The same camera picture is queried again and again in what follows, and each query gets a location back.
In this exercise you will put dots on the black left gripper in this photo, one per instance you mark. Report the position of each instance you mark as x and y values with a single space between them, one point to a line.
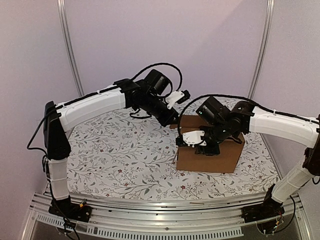
167 120

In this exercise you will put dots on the aluminium frame post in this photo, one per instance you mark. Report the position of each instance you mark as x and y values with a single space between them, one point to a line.
62 13
263 48

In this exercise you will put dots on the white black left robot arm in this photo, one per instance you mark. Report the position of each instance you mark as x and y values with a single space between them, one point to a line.
144 94

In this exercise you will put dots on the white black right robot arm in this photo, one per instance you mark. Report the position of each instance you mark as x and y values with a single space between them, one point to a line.
247 116

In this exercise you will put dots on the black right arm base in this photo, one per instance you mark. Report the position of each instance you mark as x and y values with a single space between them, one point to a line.
267 209

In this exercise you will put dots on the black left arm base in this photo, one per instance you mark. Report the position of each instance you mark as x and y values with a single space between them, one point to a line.
73 211

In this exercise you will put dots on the left aluminium frame post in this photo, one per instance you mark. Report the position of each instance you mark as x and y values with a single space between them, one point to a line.
62 13

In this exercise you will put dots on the floral white table mat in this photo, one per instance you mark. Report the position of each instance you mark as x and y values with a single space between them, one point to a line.
116 156

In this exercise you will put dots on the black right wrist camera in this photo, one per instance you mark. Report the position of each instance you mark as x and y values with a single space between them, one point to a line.
193 138

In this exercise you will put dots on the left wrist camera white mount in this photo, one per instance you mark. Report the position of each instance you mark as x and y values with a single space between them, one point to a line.
177 97

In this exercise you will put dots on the aluminium front rail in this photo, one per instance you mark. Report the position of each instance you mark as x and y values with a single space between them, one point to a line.
204 219

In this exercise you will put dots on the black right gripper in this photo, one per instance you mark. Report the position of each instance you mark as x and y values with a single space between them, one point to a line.
206 149

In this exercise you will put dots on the brown cardboard box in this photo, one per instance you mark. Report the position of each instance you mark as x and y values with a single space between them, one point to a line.
191 159

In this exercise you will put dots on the right aluminium frame post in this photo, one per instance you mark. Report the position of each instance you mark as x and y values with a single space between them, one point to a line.
263 48

